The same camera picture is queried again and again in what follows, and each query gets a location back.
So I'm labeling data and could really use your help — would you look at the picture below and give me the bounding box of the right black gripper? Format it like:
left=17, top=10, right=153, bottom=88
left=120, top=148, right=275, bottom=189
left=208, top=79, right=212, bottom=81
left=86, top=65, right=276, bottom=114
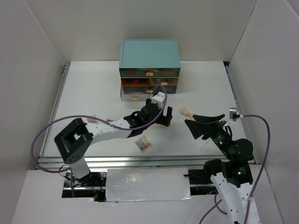
left=185, top=112, right=234, bottom=158

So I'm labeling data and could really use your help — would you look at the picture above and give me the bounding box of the pink eyeshadow palette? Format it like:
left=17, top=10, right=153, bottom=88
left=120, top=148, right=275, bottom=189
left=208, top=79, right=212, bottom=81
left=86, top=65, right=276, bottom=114
left=86, top=115, right=98, bottom=124

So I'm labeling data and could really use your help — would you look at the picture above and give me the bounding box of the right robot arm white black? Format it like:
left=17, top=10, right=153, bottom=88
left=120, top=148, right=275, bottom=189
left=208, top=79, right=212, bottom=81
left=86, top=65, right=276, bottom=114
left=185, top=115, right=261, bottom=224

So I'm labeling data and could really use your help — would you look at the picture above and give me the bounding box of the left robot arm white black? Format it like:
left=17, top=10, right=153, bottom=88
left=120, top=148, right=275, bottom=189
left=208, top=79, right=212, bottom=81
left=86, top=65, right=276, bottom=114
left=54, top=99, right=172, bottom=186

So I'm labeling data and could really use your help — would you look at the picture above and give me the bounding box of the colourful square eyeshadow palette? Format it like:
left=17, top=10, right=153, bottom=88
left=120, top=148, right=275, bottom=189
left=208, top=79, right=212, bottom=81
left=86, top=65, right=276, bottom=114
left=135, top=136, right=152, bottom=153

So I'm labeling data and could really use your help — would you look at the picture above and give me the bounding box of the teal drawer organizer box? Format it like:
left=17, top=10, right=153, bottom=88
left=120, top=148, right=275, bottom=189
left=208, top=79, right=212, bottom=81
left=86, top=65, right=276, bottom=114
left=119, top=39, right=181, bottom=101

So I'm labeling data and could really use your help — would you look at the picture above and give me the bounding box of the white tape sheet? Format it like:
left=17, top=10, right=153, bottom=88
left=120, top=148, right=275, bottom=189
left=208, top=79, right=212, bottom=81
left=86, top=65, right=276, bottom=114
left=106, top=168, right=191, bottom=202

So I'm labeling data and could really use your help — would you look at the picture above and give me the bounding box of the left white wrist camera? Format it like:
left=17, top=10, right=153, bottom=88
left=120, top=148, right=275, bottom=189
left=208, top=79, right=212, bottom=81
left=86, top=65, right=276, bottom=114
left=151, top=92, right=167, bottom=109

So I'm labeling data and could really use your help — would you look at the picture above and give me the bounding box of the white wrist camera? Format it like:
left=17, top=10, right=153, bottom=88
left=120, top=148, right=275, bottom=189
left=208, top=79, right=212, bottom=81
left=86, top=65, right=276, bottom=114
left=226, top=107, right=243, bottom=126
left=151, top=92, right=167, bottom=109

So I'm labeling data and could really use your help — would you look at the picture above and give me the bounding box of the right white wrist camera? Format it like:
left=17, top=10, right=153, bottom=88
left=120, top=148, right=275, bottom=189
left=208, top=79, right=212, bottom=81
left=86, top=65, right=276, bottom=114
left=226, top=107, right=243, bottom=126

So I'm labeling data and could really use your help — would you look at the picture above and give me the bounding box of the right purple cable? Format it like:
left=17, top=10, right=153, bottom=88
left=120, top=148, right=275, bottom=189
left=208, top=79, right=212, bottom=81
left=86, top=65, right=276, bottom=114
left=198, top=114, right=271, bottom=224

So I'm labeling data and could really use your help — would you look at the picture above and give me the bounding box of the purple cable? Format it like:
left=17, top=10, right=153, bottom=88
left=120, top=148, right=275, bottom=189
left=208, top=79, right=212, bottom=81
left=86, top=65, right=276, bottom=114
left=31, top=84, right=168, bottom=198
left=198, top=114, right=271, bottom=224

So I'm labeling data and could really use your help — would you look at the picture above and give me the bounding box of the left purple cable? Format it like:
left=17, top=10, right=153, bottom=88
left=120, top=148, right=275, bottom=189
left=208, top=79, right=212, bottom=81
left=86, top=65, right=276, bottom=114
left=31, top=84, right=168, bottom=198

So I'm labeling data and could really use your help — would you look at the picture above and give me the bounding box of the aluminium rail frame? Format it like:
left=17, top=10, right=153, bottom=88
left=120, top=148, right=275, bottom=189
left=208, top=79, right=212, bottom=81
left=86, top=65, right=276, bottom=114
left=35, top=65, right=260, bottom=170

